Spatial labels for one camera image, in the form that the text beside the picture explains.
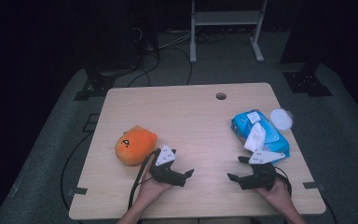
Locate black tape floor outline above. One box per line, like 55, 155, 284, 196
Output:
81, 113, 101, 133

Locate long black floor cable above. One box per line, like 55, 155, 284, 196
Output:
60, 132, 94, 213

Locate orange plush toy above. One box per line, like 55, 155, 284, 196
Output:
115, 125, 158, 167

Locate person's right hand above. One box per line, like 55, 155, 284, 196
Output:
255, 177, 293, 210

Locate white round plastic lid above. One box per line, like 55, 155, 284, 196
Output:
269, 107, 294, 131

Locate black stand base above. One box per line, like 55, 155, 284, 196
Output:
282, 63, 334, 98
73, 73, 117, 102

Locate white wet wipe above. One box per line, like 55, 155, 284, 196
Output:
243, 121, 268, 154

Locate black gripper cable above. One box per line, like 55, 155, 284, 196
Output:
128, 151, 157, 210
273, 166, 294, 196

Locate white metal stand frame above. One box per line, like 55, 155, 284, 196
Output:
189, 0, 269, 64

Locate white floor cables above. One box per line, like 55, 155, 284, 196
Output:
158, 28, 194, 50

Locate black looped floor cable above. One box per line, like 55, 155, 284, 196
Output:
127, 50, 161, 88
164, 46, 194, 86

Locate black tape strip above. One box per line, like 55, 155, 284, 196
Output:
66, 187, 89, 197
302, 181, 326, 191

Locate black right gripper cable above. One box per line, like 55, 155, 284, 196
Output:
273, 166, 294, 196

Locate blue wet wipe pack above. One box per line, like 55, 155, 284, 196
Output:
230, 108, 291, 163

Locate dark equipment rack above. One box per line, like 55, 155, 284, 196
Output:
83, 0, 161, 78

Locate person's left hand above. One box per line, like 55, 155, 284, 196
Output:
135, 158, 174, 203

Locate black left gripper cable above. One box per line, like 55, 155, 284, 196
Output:
128, 151, 157, 210

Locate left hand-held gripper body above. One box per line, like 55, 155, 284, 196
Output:
148, 144, 186, 188

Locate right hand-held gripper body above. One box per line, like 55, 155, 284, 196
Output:
239, 149, 286, 191

